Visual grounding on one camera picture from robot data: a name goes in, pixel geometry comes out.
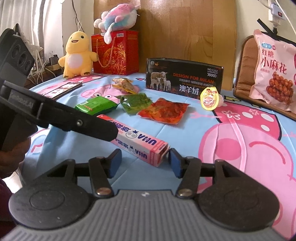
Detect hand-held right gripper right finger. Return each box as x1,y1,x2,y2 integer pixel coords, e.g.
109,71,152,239
168,148,256,198

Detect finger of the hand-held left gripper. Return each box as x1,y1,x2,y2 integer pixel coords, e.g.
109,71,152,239
38,101,119,142

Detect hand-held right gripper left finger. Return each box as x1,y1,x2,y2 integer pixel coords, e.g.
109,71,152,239
32,148,122,198

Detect bright green snack packet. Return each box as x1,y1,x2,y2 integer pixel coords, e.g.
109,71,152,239
75,96,119,116

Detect long pink candy box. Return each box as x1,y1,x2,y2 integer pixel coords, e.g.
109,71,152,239
97,113,170,167

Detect dark green vacuum packet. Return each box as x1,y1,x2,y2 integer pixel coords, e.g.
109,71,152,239
120,93,153,115

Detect red spicy snack packet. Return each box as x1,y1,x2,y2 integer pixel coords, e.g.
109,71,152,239
138,98,190,125

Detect clear peanut snack packet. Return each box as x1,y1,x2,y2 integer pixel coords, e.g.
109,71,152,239
112,77,139,94

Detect yellow jelly cup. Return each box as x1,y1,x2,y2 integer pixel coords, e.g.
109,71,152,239
200,87,221,110

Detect black cardboard box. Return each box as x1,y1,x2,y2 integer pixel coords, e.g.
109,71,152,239
146,58,224,100

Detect person's left hand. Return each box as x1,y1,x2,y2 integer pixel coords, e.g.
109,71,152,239
0,137,32,179

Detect cartoon pig bed sheet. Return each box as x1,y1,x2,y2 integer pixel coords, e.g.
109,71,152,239
22,72,296,232

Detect smartphone in clear case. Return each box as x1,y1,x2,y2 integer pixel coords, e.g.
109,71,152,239
37,82,83,100

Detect white curtain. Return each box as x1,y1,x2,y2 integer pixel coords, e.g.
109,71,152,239
0,0,64,50

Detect yellow plush chick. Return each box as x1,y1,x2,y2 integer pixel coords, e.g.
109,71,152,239
58,31,99,80

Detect red gift bag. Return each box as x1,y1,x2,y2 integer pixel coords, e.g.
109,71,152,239
91,30,139,76

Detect pastel plush unicorn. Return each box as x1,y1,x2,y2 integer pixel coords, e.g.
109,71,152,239
94,3,140,44

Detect dark red clothing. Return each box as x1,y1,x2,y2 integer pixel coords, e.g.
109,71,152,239
0,178,15,234

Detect wooden headboard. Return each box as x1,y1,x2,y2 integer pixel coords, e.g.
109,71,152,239
94,0,237,91

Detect large pink snack bag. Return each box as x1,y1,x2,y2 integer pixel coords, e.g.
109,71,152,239
249,29,296,114

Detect white power strip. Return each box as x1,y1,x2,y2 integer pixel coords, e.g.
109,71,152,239
268,0,287,26

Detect white cable bundle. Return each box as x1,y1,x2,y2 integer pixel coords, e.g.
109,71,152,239
30,50,55,77

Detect black wall tape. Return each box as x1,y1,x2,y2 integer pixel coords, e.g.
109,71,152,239
257,19,296,44

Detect white charging cable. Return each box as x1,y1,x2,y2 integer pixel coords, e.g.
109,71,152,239
275,0,296,35

